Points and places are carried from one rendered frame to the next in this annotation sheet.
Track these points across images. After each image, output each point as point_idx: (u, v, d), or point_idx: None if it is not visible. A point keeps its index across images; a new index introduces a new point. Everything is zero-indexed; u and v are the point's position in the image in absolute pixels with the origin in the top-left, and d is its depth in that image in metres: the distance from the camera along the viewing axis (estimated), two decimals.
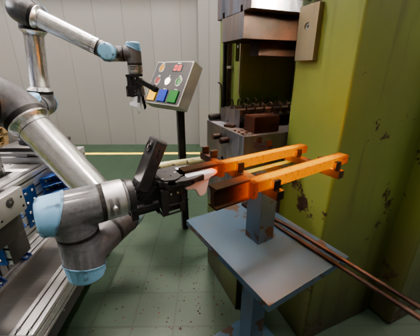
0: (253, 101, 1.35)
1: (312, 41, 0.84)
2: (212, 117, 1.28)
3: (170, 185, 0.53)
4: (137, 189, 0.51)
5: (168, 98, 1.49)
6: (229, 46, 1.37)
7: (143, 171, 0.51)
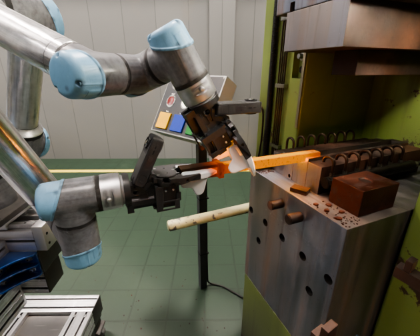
0: (319, 138, 0.89)
1: None
2: None
3: (165, 182, 0.54)
4: (133, 183, 0.53)
5: (188, 129, 1.04)
6: (281, 55, 0.91)
7: (140, 166, 0.53)
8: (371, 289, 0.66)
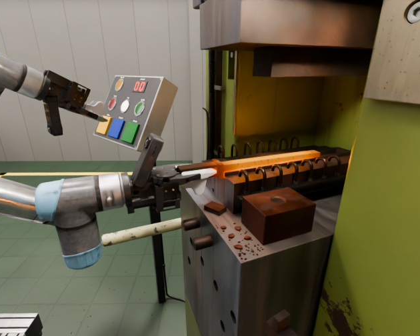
0: (257, 146, 0.80)
1: None
2: None
3: (165, 182, 0.54)
4: (133, 183, 0.53)
5: (124, 135, 0.95)
6: (217, 53, 0.82)
7: (140, 166, 0.53)
8: (293, 324, 0.57)
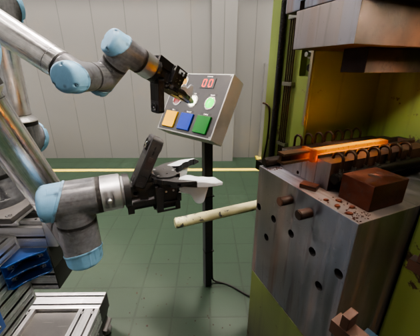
0: (326, 135, 0.90)
1: None
2: (269, 163, 0.83)
3: (165, 183, 0.54)
4: (133, 185, 0.53)
5: (195, 127, 1.04)
6: (288, 53, 0.92)
7: (139, 167, 0.53)
8: (379, 284, 0.67)
